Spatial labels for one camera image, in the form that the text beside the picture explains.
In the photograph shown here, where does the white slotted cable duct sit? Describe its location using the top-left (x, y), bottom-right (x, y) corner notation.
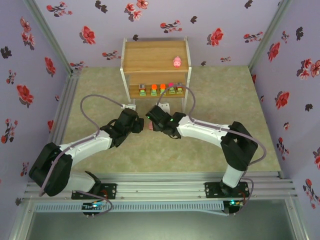
top-left (33, 201), bottom-right (225, 213)

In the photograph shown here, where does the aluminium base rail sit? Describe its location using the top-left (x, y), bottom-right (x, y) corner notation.
top-left (23, 172), bottom-right (300, 201)

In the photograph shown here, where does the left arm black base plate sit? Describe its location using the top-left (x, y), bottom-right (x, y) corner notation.
top-left (71, 182), bottom-right (118, 201)

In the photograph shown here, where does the left arm grey cable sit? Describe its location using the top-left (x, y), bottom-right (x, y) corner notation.
top-left (38, 94), bottom-right (126, 216)

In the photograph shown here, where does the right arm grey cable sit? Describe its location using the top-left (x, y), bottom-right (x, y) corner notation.
top-left (156, 85), bottom-right (266, 217)

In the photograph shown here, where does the aluminium lower frame leg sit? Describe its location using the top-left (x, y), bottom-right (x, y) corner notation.
top-left (284, 197), bottom-right (311, 240)
top-left (7, 197), bottom-right (35, 240)

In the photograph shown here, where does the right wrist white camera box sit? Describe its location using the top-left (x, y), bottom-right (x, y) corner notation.
top-left (157, 101), bottom-right (171, 113)

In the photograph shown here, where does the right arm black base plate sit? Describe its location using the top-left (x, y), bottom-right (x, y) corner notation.
top-left (204, 181), bottom-right (250, 200)

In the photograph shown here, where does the aluminium side rail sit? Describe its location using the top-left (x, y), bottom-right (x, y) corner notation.
top-left (47, 69), bottom-right (82, 146)

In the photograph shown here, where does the aluminium corner post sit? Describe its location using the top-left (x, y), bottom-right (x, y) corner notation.
top-left (23, 0), bottom-right (75, 73)
top-left (248, 0), bottom-right (293, 72)

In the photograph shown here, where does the wooden shelf white frame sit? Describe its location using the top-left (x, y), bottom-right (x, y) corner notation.
top-left (119, 36), bottom-right (193, 113)

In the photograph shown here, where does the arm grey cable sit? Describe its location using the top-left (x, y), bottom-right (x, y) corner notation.
top-left (156, 85), bottom-right (266, 217)
top-left (38, 94), bottom-right (126, 216)

